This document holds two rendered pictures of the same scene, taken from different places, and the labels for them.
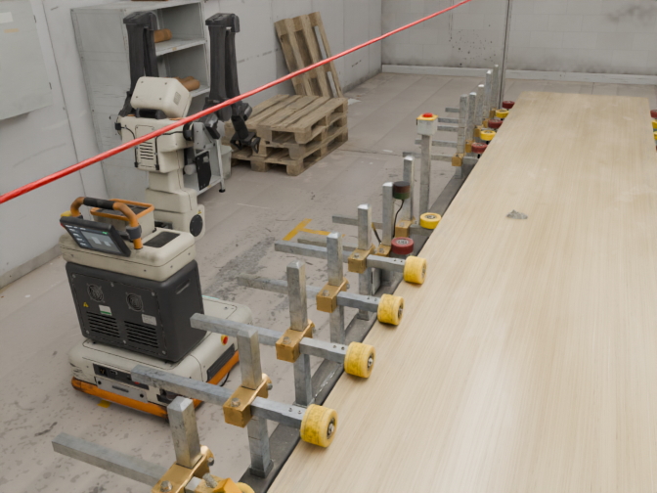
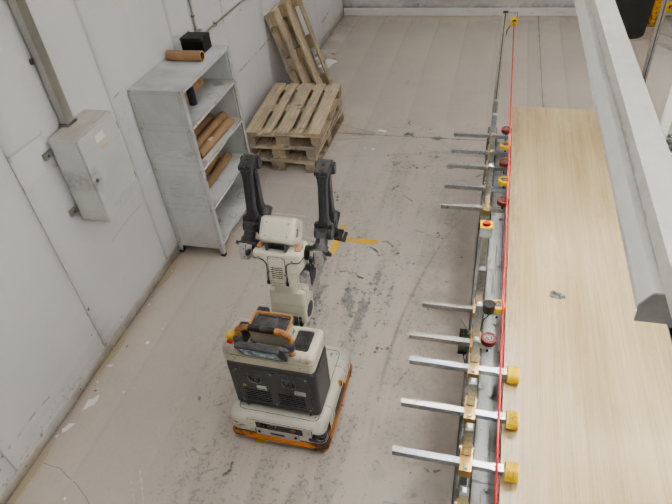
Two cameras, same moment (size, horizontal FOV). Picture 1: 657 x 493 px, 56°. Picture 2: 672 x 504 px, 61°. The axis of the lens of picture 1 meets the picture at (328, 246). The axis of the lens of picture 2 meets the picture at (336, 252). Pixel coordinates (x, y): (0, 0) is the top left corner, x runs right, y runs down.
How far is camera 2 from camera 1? 150 cm
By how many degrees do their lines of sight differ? 15
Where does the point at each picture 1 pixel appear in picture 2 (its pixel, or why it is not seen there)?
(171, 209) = (294, 304)
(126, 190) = (191, 226)
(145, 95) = (271, 233)
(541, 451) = not seen: outside the picture
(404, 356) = (531, 458)
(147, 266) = (301, 366)
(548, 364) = (617, 452)
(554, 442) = not seen: outside the picture
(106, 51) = (165, 124)
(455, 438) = not seen: outside the picture
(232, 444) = (365, 461)
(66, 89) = (135, 159)
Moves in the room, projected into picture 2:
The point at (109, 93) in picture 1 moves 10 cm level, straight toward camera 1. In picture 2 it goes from (170, 155) to (173, 161)
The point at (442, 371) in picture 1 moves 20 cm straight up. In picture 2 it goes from (557, 468) to (566, 442)
